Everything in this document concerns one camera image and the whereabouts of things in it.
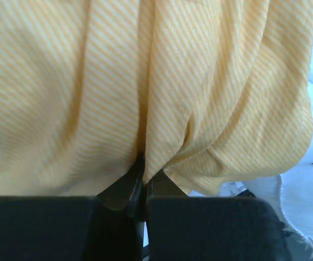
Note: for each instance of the orange Mickey Mouse pillowcase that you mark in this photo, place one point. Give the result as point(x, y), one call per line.
point(88, 86)

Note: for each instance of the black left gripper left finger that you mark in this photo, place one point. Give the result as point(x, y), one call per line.
point(103, 227)

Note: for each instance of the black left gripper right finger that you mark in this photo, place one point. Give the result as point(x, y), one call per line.
point(210, 228)

